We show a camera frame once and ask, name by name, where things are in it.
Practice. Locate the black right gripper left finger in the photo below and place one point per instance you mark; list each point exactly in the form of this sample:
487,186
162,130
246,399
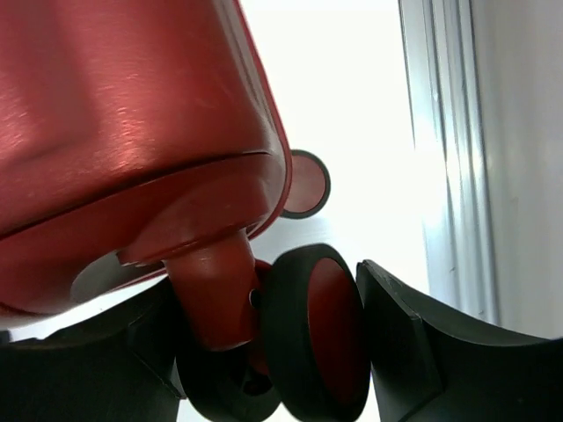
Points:
115,366

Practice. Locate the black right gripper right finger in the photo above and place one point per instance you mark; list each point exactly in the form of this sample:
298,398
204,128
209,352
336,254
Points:
431,362

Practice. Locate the red hard-shell suitcase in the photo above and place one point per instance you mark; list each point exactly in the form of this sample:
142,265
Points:
141,139

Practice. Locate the aluminium table frame rail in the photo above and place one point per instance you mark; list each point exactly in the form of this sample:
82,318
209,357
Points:
448,142

